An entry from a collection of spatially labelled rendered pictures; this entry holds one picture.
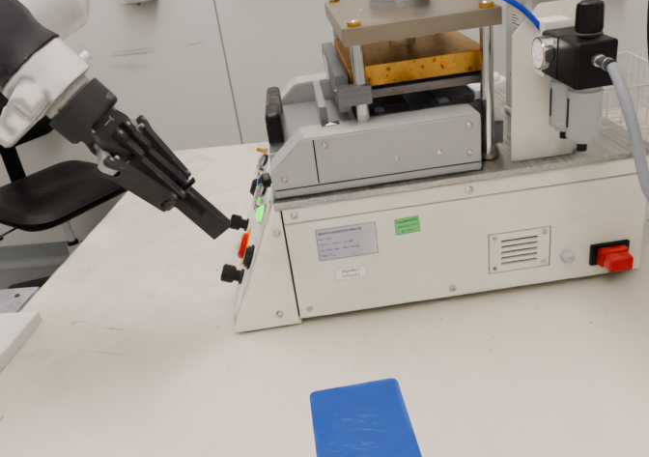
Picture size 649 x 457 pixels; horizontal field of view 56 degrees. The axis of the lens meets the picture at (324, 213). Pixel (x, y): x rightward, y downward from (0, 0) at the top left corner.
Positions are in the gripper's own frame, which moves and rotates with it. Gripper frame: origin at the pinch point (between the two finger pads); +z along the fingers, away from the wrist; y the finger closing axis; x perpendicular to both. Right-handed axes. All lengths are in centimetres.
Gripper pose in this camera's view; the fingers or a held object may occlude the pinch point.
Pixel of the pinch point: (202, 213)
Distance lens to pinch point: 78.2
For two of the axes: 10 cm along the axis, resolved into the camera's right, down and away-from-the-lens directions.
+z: 6.8, 6.4, 3.6
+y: 0.6, -5.3, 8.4
